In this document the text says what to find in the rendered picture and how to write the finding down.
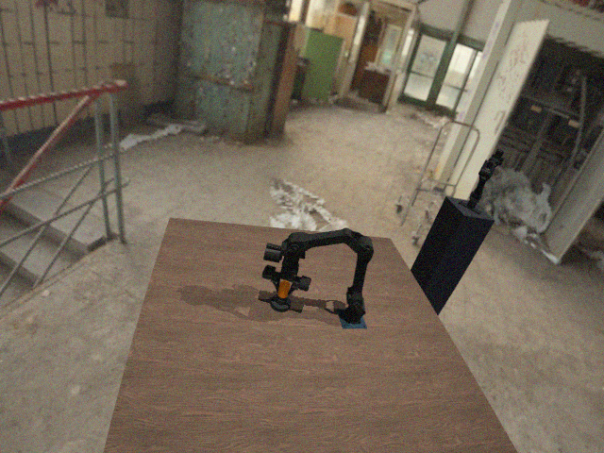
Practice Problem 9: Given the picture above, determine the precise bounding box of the orange knob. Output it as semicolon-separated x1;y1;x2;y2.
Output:
277;281;291;298

